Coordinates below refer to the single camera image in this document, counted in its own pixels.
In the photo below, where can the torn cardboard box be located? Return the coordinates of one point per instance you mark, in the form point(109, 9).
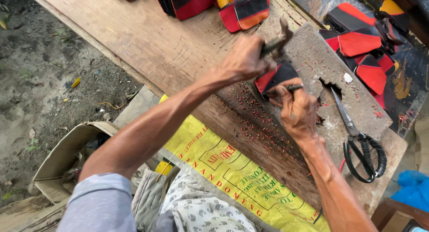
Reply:
point(63, 158)

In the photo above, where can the scatter of punched leather bits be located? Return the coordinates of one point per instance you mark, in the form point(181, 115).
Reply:
point(248, 121)

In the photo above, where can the brown wooden box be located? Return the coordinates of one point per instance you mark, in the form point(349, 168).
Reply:
point(392, 217)

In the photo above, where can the person's grey shirt sleeve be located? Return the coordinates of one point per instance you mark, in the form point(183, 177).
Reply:
point(97, 205)

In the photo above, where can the yellow printed woven sack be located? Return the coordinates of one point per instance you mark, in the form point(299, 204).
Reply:
point(228, 168)

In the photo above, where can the person's left fingers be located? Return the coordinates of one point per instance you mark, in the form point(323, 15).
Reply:
point(267, 64)

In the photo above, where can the person's white patterned shorts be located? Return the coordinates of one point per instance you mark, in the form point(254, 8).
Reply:
point(197, 208)

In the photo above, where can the pile of red black leather pieces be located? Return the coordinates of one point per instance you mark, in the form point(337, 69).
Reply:
point(191, 2)
point(360, 44)

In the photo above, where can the worn grey punching slab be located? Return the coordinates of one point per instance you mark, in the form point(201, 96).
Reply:
point(311, 57)

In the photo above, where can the worn metal hammer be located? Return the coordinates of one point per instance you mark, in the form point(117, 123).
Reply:
point(280, 41)

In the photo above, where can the person's right hand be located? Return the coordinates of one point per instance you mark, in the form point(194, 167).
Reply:
point(298, 113)

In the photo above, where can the red black leather cutout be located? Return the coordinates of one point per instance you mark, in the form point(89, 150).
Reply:
point(271, 78)

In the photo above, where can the grey quilted cloth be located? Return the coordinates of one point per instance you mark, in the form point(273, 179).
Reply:
point(147, 195)

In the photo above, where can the yellow fallen leaf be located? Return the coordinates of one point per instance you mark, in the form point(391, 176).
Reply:
point(76, 82)

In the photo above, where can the small white chunk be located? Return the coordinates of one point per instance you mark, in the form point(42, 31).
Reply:
point(348, 78)

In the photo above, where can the black metal hole punch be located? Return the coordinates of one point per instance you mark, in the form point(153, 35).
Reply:
point(292, 88)

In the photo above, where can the person's left hand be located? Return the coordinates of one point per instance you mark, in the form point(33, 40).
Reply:
point(244, 59)

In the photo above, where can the blue plastic bag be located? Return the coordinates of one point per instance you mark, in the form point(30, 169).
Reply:
point(414, 190)

